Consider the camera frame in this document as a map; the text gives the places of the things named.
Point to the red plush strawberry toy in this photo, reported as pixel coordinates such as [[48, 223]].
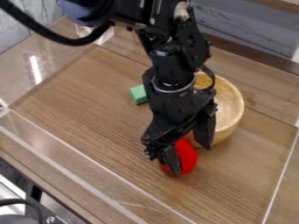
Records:
[[187, 155]]

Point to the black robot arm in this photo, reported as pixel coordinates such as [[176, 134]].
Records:
[[164, 24]]

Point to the black metal table bracket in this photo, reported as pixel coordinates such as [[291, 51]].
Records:
[[45, 216]]

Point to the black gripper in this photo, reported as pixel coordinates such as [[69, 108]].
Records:
[[183, 109]]

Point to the wooden bowl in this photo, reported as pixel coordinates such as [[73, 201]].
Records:
[[229, 109]]

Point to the green foam block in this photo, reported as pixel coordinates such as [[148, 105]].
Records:
[[137, 94]]

